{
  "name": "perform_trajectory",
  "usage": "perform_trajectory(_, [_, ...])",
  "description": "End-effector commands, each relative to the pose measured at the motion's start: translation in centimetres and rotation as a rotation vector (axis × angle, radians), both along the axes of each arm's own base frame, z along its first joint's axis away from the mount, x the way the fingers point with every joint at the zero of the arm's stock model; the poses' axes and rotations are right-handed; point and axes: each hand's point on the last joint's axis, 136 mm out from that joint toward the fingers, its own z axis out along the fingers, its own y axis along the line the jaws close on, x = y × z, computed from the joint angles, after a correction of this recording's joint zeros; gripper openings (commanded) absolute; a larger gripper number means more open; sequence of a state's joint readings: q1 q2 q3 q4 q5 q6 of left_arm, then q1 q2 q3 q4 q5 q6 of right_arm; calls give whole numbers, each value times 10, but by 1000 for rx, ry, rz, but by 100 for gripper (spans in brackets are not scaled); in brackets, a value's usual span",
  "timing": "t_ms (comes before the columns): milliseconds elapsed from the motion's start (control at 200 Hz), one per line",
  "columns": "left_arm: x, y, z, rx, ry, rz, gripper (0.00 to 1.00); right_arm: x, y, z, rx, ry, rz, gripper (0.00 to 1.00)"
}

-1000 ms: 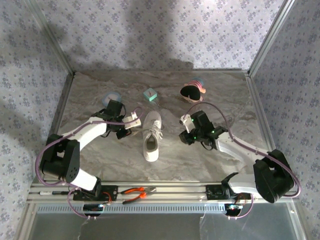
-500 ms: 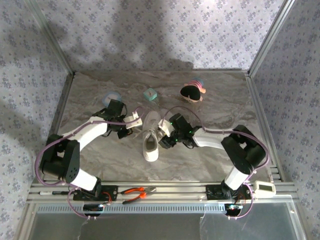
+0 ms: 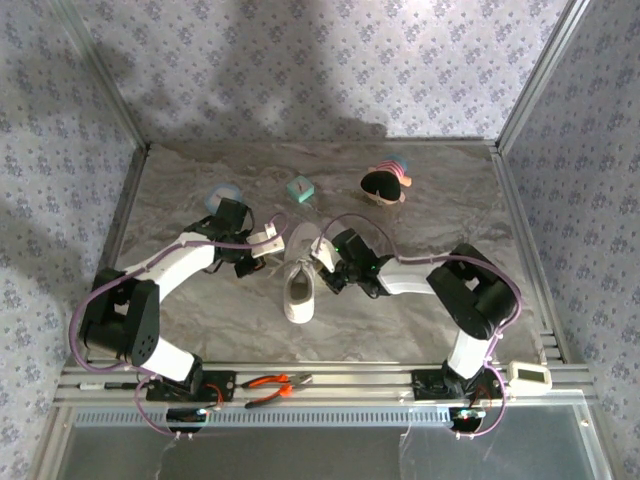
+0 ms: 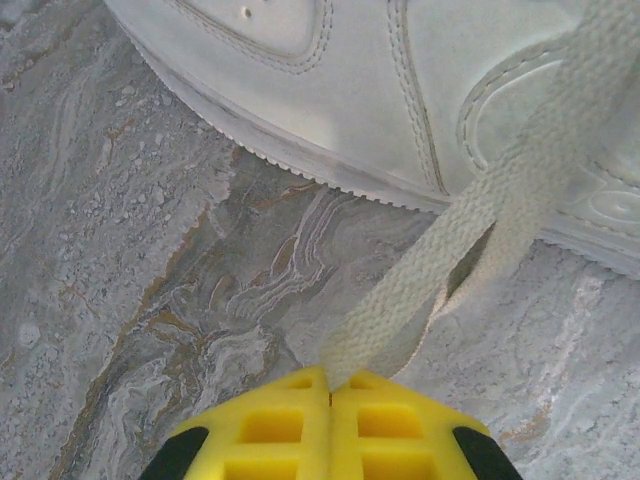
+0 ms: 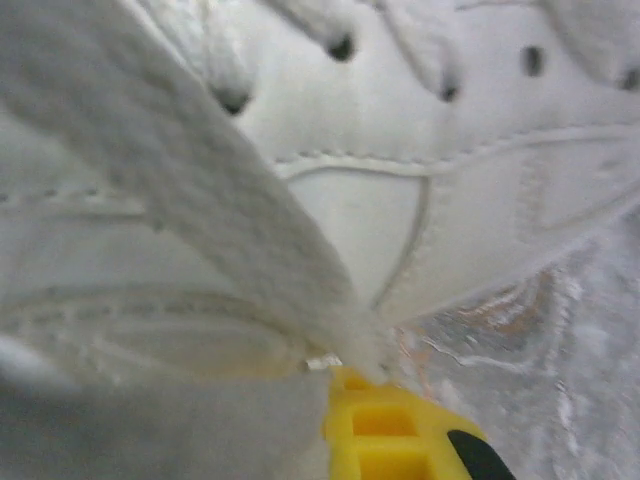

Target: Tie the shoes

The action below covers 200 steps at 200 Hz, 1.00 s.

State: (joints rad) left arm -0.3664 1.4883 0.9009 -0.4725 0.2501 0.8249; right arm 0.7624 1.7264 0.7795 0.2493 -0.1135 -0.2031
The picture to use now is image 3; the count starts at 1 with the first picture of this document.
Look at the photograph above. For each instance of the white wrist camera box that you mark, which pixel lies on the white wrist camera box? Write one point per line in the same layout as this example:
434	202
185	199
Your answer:
326	256
264	241

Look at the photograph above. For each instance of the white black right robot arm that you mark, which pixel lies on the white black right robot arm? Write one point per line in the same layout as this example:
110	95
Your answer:
472	295

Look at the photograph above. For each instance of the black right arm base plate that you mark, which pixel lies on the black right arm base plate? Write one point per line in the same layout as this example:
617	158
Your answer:
425	385

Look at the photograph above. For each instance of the round blue lidded container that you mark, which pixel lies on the round blue lidded container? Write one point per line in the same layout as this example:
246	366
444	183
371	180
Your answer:
220	192

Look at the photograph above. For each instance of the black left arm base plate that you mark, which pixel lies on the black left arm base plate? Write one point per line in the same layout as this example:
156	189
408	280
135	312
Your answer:
225	387

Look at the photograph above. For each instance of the black and white marker pen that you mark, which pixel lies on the black and white marker pen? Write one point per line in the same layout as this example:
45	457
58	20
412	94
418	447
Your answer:
120	385

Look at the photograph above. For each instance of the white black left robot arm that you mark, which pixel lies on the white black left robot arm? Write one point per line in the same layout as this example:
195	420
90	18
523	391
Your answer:
125	320

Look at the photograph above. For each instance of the white sneaker shoe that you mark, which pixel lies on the white sneaker shoe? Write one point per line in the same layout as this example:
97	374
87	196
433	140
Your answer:
299	307

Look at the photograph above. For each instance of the teal cube box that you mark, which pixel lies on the teal cube box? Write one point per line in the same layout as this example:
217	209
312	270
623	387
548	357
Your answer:
300	189

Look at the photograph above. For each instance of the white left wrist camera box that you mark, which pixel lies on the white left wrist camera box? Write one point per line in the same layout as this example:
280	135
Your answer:
264	241

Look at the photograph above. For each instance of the white device with display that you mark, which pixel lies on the white device with display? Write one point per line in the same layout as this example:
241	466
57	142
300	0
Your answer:
529	375

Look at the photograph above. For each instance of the small black circuit board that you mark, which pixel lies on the small black circuit board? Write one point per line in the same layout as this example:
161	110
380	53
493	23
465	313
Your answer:
467	419
185	417

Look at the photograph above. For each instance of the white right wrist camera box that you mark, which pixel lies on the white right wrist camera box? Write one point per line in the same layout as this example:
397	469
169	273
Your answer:
326	256

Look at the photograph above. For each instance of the aluminium enclosure frame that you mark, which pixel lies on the aluminium enclosure frame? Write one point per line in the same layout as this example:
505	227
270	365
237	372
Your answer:
350	381

